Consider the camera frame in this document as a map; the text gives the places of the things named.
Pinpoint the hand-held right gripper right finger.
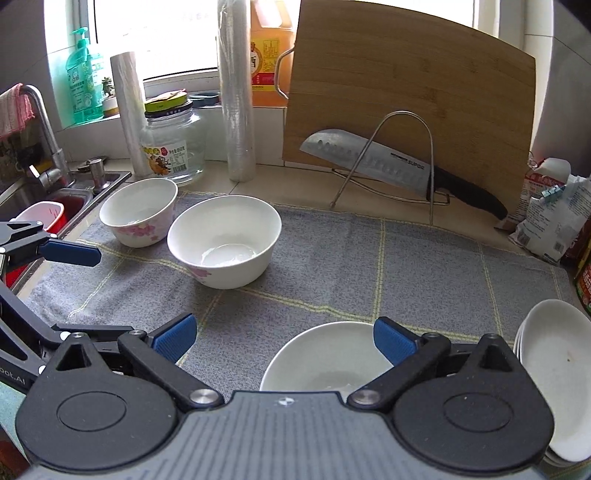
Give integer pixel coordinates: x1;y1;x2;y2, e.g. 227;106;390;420
347;316;525;409

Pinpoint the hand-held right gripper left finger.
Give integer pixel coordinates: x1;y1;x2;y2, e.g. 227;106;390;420
39;312;222;411

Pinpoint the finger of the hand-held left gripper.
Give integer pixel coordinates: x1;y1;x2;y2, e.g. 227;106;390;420
0;220;102;268
0;281;149;366

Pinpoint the plain white bowl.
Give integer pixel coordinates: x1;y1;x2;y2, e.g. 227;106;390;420
259;322;395;393

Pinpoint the white bowl with pink flowers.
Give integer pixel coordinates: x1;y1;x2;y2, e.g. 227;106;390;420
99;178;179;248
167;196;282;290

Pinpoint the white plate with fruit print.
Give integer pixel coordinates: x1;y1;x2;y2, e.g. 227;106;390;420
519;299;591;462
512;332;591;468
514;325;591;465

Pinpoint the red basin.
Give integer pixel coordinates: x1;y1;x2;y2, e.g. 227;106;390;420
7;194;94;289

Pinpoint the white and pink cup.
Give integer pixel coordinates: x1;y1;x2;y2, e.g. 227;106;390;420
9;203;64;232

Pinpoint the grey and teal checked cloth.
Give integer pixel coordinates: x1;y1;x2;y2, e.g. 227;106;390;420
0;191;583;418

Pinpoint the steel sink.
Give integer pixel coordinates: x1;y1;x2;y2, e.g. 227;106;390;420
0;170;133;298

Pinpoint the steel sink knob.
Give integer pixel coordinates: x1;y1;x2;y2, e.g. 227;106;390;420
76;157;116;195

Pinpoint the steel faucet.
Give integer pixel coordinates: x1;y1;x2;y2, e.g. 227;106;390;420
21;84;75;190

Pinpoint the glass jar with green lid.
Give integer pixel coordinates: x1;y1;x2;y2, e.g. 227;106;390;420
139;91;207;186

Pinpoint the pink cloth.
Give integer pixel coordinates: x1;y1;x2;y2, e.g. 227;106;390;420
0;83;37;140

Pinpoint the small potted plant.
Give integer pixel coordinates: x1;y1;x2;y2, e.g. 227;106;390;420
100;76;122;118

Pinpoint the green dish soap bottle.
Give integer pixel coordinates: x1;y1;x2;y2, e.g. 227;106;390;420
65;28;106;125

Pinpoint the white and blue plastic bag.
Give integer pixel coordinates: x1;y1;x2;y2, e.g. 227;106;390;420
508;174;591;267

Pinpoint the dark teal dish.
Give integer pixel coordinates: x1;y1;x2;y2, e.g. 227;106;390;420
189;91;220;110

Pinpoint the dark soy sauce bottle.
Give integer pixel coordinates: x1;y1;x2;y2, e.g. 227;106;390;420
562;217;591;278

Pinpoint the tall cling film roll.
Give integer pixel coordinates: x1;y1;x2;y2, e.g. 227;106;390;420
217;0;257;182

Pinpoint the red and white plastic bag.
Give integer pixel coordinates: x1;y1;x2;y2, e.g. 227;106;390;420
522;157;573;222

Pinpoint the window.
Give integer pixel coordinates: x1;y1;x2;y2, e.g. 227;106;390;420
44;0;504;81

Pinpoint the bamboo cutting board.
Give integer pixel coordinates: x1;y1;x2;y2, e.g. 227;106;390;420
274;0;536;217

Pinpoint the orange cooking oil bottle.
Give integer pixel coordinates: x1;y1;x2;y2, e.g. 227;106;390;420
250;0;296;108

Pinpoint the metal wire rack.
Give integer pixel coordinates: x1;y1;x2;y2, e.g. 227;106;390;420
330;111;451;226

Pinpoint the steel knife with black handle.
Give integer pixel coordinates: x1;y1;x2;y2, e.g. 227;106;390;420
299;128;509;221

